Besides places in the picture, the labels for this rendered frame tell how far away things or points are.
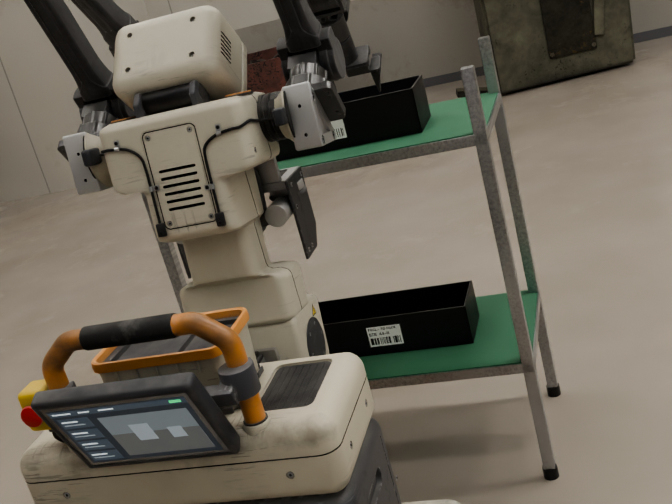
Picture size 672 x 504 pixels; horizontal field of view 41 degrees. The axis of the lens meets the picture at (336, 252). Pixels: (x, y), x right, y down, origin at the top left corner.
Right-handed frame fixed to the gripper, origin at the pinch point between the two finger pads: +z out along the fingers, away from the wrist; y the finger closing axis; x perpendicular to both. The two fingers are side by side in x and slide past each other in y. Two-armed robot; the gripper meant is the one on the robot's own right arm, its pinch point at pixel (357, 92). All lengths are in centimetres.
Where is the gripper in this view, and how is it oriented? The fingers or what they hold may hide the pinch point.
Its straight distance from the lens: 199.7
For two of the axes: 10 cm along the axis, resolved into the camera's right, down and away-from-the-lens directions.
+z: 3.1, 6.6, 6.9
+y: -9.5, 1.6, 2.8
